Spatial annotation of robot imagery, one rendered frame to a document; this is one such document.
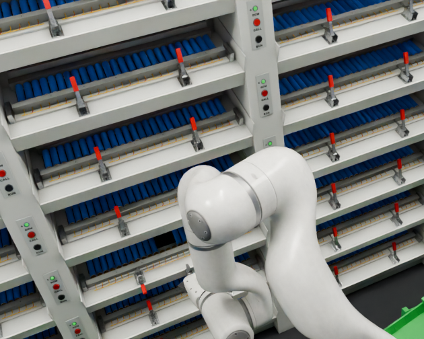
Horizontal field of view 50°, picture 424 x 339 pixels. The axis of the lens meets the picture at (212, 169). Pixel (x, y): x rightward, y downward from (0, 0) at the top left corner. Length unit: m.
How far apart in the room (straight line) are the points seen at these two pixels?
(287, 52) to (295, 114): 0.19
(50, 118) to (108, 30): 0.26
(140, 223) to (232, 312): 0.43
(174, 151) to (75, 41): 0.40
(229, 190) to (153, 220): 0.71
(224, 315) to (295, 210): 0.41
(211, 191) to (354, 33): 0.85
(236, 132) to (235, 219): 0.67
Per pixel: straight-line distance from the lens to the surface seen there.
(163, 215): 1.35
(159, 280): 1.46
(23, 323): 1.51
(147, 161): 1.25
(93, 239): 1.35
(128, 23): 1.10
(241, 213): 0.66
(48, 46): 1.10
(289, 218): 0.74
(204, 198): 0.66
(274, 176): 0.70
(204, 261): 0.92
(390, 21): 1.47
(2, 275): 1.39
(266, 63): 1.24
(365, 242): 1.79
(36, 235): 1.29
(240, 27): 1.19
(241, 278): 0.99
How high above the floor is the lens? 1.47
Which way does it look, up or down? 31 degrees down
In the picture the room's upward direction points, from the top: 11 degrees counter-clockwise
